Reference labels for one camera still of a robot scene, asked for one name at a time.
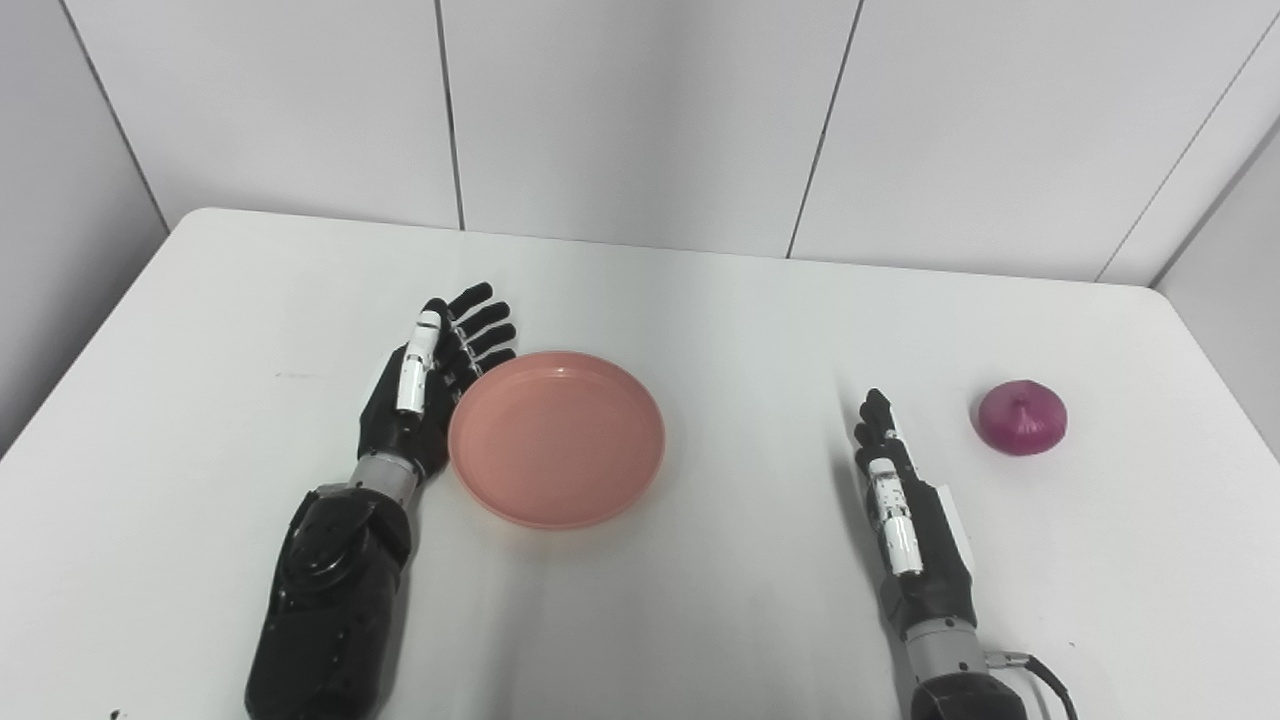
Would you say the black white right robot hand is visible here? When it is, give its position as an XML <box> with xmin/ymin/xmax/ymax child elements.
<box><xmin>853</xmin><ymin>388</ymin><xmax>979</xmax><ymax>639</ymax></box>

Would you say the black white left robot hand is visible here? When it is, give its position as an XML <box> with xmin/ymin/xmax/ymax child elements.
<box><xmin>358</xmin><ymin>282</ymin><xmax>518</xmax><ymax>483</ymax></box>

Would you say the pink plate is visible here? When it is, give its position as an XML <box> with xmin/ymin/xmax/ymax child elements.
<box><xmin>447</xmin><ymin>350</ymin><xmax>667</xmax><ymax>531</ymax></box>

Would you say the purple red onion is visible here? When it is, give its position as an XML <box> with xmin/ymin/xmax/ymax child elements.
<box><xmin>970</xmin><ymin>379</ymin><xmax>1068</xmax><ymax>457</ymax></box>

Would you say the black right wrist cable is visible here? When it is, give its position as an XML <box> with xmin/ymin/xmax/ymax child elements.
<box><xmin>985</xmin><ymin>650</ymin><xmax>1079</xmax><ymax>720</ymax></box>

